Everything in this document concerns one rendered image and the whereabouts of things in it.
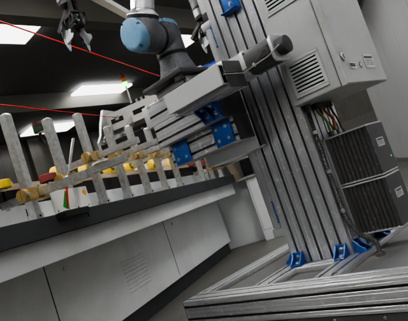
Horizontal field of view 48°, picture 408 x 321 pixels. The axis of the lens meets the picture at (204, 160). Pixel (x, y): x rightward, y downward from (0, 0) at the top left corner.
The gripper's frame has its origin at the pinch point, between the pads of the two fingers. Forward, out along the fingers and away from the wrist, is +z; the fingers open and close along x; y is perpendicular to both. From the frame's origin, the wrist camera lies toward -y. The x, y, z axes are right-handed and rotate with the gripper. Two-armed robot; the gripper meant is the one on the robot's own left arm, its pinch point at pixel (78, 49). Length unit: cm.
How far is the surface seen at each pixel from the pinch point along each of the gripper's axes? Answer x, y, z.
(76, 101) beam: 388, -583, -183
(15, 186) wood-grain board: -21, -46, 43
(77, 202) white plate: -4, -29, 58
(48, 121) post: -6.1, -29.3, 20.0
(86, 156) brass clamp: 14, -39, 37
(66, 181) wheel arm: -19, -7, 51
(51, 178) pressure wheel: -7, -40, 44
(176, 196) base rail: 90, -70, 68
